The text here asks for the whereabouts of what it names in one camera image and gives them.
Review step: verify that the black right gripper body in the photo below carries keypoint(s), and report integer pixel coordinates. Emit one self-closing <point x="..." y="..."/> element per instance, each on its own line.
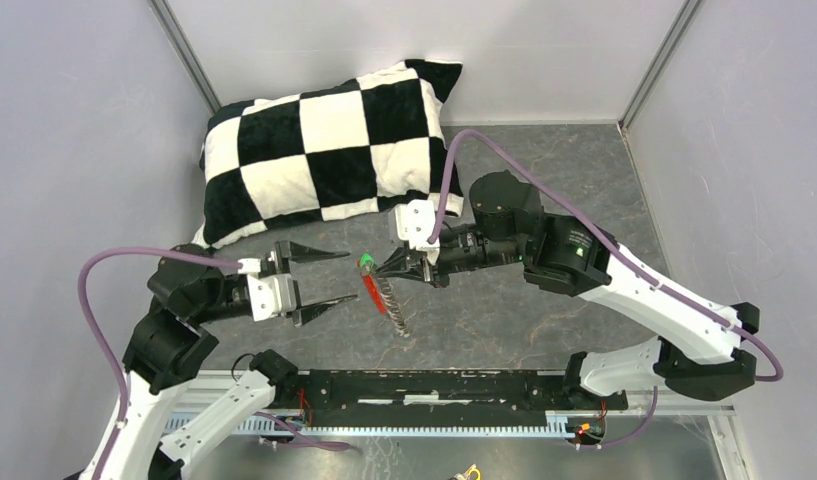
<point x="422" y="263"/>

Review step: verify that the yellow carabiner with keys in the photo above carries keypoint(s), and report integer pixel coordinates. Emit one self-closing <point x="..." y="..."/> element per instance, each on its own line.
<point x="471" y="473"/>

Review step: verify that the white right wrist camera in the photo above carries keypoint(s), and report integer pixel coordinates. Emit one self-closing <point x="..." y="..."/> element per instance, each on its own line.
<point x="412" y="224"/>

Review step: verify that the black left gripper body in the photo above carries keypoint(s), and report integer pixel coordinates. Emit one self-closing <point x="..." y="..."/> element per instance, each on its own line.
<point x="277" y="263"/>

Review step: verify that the aluminium corner post left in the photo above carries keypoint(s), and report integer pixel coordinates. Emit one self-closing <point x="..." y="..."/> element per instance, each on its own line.
<point x="186" y="53"/>

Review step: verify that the grey slotted cable duct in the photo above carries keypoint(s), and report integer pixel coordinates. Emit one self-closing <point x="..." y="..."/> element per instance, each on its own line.
<point x="552" y="427"/>

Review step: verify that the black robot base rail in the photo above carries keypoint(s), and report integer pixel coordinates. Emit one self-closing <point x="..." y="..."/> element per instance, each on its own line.
<point x="425" y="398"/>

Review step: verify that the aluminium corner post right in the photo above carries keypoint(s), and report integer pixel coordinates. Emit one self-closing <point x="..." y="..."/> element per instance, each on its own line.
<point x="659" y="62"/>

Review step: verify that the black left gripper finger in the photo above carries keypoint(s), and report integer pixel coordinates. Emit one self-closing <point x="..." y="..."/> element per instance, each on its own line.
<point x="307" y="313"/>
<point x="299" y="253"/>

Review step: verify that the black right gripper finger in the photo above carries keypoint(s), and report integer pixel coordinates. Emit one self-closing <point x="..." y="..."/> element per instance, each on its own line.
<point x="399" y="270"/>
<point x="400" y="254"/>

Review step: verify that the aluminium corner post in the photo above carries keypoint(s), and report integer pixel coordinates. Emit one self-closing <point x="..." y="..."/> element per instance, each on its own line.
<point x="186" y="53"/>
<point x="659" y="62"/>

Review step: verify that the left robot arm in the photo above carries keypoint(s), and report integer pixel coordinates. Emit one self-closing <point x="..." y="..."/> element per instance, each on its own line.
<point x="168" y="346"/>

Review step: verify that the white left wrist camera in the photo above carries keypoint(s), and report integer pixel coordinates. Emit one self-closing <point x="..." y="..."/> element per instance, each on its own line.
<point x="271" y="296"/>

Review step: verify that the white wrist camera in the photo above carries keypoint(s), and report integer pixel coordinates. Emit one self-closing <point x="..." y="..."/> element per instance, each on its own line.
<point x="271" y="296"/>
<point x="412" y="224"/>

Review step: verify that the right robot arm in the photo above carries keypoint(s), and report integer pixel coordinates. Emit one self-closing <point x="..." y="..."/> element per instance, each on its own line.
<point x="696" y="346"/>

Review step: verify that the black white checkered pillow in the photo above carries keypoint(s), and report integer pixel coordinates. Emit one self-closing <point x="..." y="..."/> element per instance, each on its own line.
<point x="360" y="147"/>

